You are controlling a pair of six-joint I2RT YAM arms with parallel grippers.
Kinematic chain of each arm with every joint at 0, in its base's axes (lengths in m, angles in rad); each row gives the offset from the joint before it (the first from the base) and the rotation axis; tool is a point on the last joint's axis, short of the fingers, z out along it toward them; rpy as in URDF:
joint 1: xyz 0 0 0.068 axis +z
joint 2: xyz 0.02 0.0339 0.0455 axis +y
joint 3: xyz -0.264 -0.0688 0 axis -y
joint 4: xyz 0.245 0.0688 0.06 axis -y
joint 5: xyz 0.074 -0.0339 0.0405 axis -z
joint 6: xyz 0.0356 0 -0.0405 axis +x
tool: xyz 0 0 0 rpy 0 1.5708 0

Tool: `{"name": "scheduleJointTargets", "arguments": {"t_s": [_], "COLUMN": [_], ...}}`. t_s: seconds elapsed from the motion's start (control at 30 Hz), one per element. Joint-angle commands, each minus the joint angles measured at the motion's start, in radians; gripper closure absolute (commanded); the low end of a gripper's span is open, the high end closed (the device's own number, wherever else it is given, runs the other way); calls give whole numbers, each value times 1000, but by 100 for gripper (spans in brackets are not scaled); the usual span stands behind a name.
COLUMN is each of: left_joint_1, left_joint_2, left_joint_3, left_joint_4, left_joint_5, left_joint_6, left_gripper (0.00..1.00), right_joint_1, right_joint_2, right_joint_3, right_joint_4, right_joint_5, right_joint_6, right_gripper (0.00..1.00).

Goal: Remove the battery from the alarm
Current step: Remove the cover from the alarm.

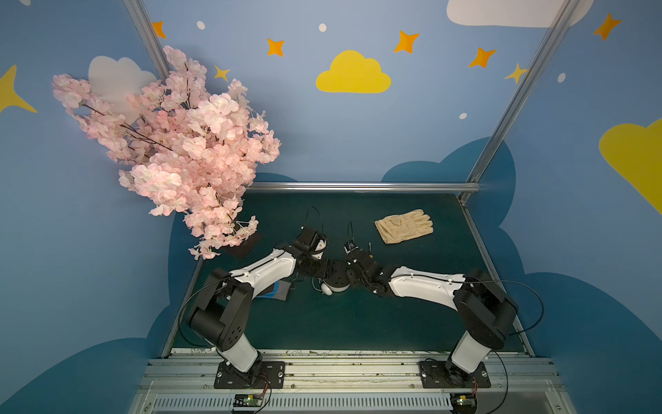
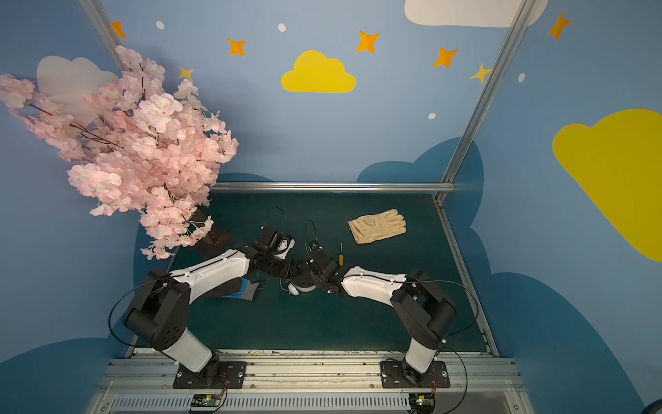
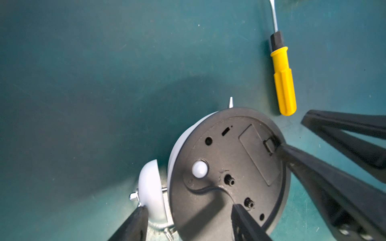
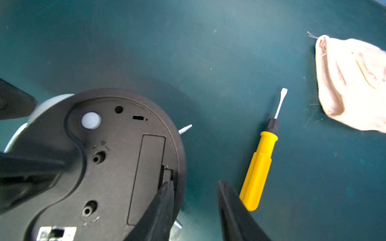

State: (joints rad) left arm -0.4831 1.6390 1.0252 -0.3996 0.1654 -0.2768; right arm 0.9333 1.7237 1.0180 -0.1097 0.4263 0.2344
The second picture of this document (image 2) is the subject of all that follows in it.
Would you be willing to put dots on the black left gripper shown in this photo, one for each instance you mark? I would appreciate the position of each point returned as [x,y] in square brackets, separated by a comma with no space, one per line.
[292,267]

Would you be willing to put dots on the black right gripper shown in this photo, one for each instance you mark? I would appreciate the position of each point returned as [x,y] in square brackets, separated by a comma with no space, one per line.
[309,266]

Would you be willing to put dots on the white round alarm clock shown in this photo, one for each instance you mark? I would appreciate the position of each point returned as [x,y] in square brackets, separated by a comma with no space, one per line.
[302,283]

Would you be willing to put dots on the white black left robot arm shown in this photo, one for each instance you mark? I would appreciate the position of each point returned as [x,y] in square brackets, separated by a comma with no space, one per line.
[158,313]

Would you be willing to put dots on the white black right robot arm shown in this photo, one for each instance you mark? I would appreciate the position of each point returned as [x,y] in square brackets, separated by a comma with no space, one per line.
[424,309]

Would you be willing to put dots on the grey blue sock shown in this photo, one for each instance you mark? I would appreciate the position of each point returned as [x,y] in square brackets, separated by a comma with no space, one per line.
[239,288]

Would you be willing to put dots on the cream work glove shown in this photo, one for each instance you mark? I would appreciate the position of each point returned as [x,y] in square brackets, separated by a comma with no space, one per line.
[372,228]

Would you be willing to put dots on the left controller circuit board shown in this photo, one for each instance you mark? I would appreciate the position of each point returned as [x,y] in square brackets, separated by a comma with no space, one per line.
[204,403]

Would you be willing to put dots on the controller circuit board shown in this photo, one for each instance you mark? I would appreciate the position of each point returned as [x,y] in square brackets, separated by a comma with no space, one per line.
[204,403]
[421,404]

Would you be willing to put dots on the right controller circuit board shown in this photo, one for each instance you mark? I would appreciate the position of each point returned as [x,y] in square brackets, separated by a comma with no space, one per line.
[421,404]

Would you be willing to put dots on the pink cherry blossom tree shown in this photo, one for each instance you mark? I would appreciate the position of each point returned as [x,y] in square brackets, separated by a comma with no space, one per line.
[146,149]

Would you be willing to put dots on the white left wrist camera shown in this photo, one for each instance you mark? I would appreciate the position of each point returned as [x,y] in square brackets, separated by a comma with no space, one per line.
[286,244]

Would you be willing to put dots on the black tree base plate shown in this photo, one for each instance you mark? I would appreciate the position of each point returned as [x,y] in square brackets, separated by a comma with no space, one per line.
[216,242]

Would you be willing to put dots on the aluminium back rail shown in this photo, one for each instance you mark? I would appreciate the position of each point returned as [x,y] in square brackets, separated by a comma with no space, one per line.
[331,187]

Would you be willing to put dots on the aluminium front mounting rail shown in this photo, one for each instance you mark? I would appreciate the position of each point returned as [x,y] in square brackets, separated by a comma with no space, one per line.
[297,381]

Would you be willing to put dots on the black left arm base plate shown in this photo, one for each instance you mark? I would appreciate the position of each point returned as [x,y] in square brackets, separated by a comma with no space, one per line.
[227,375]

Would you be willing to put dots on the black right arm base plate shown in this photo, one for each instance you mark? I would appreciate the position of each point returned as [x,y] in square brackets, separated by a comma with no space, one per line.
[394,374]

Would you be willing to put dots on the aluminium corner post right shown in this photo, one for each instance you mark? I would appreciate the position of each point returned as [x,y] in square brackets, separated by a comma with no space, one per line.
[501,65]

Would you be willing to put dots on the aluminium corner post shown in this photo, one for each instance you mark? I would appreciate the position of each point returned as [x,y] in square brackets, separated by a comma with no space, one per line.
[501,65]
[100,21]

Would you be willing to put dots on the aluminium corner post left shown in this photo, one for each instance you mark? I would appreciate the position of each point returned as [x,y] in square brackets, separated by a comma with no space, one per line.
[100,21]

